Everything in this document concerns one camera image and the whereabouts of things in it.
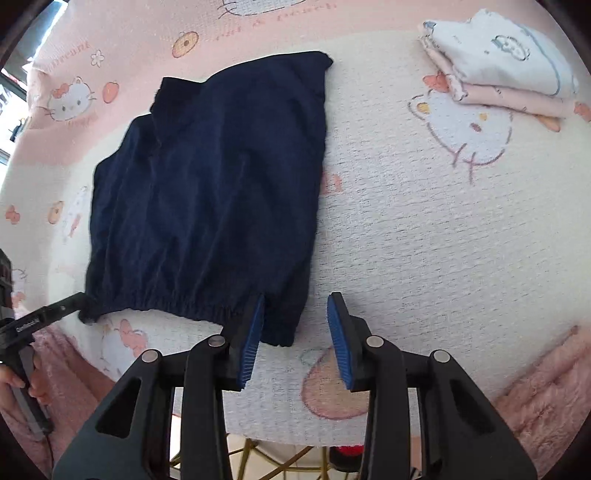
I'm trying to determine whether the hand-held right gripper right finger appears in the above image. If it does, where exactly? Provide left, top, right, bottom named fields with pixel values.
left=326, top=292, right=539, bottom=480

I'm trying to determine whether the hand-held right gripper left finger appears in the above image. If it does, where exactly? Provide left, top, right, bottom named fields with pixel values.
left=52, top=292, right=266, bottom=480

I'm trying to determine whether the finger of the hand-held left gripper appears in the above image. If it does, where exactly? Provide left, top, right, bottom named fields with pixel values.
left=36, top=292, right=88, bottom=320

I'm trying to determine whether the navy blue garment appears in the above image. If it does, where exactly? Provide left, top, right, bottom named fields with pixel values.
left=78, top=51, right=334, bottom=348

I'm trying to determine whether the person's left hand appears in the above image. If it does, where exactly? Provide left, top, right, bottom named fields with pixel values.
left=0, top=357, right=51, bottom=416

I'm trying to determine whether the pink cartoon printed blanket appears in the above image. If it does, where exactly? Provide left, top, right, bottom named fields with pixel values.
left=0, top=0, right=591, bottom=448

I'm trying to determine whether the person's pink fluffy clothing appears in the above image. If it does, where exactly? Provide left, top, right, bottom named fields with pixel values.
left=0, top=323, right=591, bottom=480

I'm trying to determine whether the window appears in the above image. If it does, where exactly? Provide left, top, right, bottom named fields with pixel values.
left=0, top=0, right=70, bottom=162

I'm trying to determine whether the folded pink garment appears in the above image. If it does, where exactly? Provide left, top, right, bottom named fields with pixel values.
left=419, top=34, right=578, bottom=120

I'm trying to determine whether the folded white printed garment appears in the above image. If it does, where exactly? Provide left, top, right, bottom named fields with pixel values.
left=422, top=8, right=580, bottom=100

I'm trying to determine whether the gold metal stool frame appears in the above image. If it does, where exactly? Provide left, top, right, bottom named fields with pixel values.
left=168, top=438, right=333, bottom=480

